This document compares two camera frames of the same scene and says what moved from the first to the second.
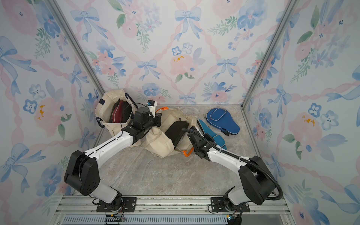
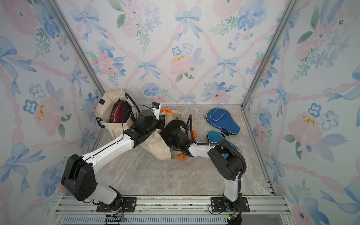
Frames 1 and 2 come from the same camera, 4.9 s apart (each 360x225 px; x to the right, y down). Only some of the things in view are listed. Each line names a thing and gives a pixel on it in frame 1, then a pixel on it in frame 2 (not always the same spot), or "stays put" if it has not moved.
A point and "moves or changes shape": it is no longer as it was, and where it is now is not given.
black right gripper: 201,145 -> 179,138
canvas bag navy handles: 106,104 stays put
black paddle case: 175,132 stays put
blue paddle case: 221,118 stays put
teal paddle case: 218,140 moves or changes shape
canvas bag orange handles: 156,143 -> 182,157
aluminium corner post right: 291,6 stays put
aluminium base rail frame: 169,210 stays put
